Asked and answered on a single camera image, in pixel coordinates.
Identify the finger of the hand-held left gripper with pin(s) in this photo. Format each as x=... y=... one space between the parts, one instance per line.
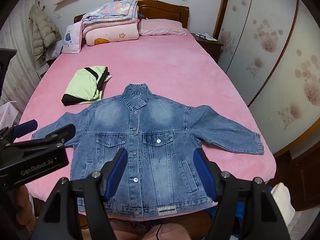
x=57 y=136
x=25 y=126

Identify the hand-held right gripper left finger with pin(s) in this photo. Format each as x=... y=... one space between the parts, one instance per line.
x=116 y=172

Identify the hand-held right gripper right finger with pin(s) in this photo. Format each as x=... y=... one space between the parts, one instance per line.
x=205 y=172

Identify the blue denim jacket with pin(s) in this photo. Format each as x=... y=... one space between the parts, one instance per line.
x=155 y=120

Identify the person's left hand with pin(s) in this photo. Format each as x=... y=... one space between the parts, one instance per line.
x=22 y=205

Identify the white paper bag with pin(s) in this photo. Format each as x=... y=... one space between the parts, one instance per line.
x=8 y=115

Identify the green and black folded garment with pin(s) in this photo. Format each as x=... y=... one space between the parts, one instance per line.
x=82 y=85

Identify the white stool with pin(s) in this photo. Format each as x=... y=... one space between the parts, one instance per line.
x=42 y=70

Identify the pale blue hanging garment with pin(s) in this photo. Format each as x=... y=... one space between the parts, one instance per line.
x=53 y=51

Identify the cream cushion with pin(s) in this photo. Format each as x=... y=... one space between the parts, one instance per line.
x=285 y=205

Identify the beige puffer coat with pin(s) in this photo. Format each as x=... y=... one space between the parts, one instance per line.
x=42 y=30

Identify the white cushion with blue print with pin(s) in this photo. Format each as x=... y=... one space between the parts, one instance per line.
x=71 y=38

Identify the bed with pink sheet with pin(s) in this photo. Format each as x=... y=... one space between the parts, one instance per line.
x=175 y=62

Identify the pink pillow with orange print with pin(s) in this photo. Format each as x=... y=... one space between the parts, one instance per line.
x=112 y=35

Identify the dark wooden nightstand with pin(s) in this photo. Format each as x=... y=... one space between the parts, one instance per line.
x=210 y=47

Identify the white papers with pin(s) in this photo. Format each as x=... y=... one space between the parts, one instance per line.
x=211 y=38

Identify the floral sliding-door wardrobe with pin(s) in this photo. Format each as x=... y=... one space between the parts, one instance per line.
x=275 y=55

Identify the floral folded quilt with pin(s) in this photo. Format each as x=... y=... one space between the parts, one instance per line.
x=112 y=10

